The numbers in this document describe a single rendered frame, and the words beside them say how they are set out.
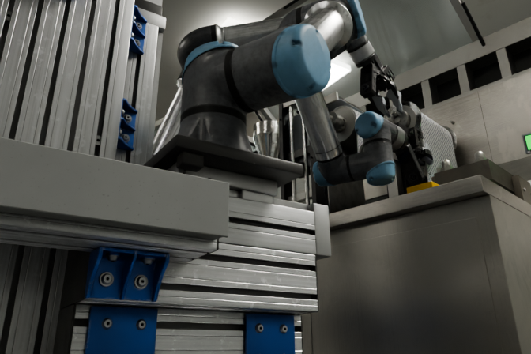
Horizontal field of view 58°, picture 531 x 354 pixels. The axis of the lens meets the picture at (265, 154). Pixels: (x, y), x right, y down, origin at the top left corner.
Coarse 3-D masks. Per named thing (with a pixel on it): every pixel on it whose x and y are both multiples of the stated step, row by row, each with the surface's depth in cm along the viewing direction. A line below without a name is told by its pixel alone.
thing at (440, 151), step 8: (424, 136) 155; (424, 144) 153; (432, 144) 158; (440, 144) 163; (432, 152) 156; (440, 152) 161; (448, 152) 166; (440, 160) 159; (432, 168) 152; (432, 176) 151
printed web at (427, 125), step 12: (336, 108) 184; (432, 120) 166; (432, 132) 161; (444, 132) 169; (360, 144) 173; (360, 180) 193; (336, 192) 178; (348, 192) 184; (360, 192) 190; (336, 204) 176; (348, 204) 182; (360, 204) 188
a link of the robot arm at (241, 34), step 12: (216, 24) 138; (240, 24) 138; (252, 24) 137; (264, 24) 137; (276, 24) 136; (192, 36) 138; (204, 36) 136; (216, 36) 136; (228, 36) 137; (240, 36) 137; (252, 36) 137; (180, 48) 141; (192, 48) 138; (180, 60) 142
